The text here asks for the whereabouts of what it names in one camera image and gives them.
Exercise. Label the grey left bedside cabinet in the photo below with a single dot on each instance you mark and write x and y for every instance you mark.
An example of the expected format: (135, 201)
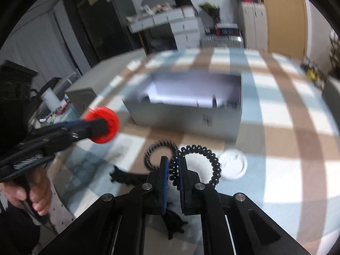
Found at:
(88, 87)

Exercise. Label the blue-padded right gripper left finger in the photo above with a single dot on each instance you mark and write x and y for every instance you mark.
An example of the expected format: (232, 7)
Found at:
(115, 224)

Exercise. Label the person's left hand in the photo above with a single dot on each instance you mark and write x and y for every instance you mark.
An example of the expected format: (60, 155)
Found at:
(40, 193)

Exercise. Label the white round pin badge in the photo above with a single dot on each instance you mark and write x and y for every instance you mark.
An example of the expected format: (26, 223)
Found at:
(233, 164)

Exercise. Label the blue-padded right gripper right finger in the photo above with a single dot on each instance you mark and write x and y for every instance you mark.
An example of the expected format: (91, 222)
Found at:
(231, 224)

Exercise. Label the black red box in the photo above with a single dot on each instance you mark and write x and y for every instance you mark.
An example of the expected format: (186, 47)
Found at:
(223, 30)

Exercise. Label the white upright suitcase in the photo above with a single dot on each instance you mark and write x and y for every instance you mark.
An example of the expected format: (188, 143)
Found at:
(253, 26)

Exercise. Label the white thermos bottle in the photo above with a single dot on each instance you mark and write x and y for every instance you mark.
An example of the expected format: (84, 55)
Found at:
(51, 100)

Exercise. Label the black refrigerator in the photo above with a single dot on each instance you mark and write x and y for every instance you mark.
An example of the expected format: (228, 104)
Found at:
(108, 28)

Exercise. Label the silver cardboard box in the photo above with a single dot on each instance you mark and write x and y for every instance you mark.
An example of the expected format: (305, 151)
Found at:
(197, 102)

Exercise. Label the grey curtain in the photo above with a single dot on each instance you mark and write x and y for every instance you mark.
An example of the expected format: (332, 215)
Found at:
(48, 45)

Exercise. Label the red round hair clip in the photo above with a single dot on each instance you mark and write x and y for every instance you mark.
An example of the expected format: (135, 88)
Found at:
(106, 124)

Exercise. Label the white desk with drawers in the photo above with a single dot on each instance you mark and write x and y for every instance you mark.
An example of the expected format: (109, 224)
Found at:
(186, 26)

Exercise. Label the plaid checkered bedsheet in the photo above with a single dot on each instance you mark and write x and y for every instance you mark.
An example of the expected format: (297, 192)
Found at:
(287, 134)

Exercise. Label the silver lying suitcase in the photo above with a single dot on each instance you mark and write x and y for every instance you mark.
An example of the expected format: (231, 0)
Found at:
(214, 41)

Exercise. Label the wooden door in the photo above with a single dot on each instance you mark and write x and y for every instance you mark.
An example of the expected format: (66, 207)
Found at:
(287, 27)

